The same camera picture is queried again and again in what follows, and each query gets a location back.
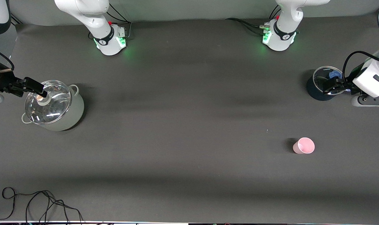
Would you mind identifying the black left arm base cables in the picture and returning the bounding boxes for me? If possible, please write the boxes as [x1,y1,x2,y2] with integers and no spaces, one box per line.
[225,4,281,35]

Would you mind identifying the glass lid blue knob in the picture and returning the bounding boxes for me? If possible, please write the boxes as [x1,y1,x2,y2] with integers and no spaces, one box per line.
[313,66,347,95]

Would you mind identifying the pink plastic cup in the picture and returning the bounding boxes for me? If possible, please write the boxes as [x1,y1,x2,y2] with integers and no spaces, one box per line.
[293,137,315,154]

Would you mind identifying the glass pot lid beige knob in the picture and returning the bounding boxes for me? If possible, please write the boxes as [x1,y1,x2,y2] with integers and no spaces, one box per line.
[25,80,72,125]

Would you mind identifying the black arm base cables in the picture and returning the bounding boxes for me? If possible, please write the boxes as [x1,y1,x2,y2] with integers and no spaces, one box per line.
[107,3,133,40]
[225,4,281,35]

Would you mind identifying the grey-green cooking pot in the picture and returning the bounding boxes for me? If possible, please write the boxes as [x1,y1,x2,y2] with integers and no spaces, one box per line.
[22,84,85,132]

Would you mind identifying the dark blue saucepan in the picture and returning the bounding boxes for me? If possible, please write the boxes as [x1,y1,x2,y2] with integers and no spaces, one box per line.
[306,66,353,101]

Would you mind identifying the thin black loose cable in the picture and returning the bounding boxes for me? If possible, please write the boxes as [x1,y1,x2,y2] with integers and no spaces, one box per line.
[0,187,84,224]

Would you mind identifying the black right arm base cables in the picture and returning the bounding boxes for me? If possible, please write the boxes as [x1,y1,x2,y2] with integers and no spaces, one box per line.
[107,3,133,40]

